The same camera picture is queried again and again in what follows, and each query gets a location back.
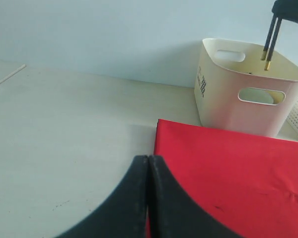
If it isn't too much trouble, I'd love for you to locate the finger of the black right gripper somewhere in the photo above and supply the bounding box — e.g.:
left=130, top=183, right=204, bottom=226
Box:
left=272, top=0, right=298, bottom=24

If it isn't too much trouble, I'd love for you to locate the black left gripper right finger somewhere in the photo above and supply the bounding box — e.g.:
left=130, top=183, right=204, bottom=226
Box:
left=149, top=155, right=247, bottom=238

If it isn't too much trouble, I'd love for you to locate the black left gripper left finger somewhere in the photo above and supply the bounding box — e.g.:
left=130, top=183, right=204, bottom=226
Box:
left=58, top=155, right=149, bottom=238

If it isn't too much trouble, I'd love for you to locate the dark wooden chopstick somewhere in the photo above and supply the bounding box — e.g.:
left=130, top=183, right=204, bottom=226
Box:
left=261, top=15, right=277, bottom=60
left=264, top=17, right=282, bottom=71

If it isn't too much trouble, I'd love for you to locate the red tablecloth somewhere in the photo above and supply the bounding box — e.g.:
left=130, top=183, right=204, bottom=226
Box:
left=154, top=119, right=298, bottom=238

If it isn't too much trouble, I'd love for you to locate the cream plastic tub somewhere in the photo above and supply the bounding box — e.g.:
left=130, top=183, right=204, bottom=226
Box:
left=194, top=38, right=298, bottom=137

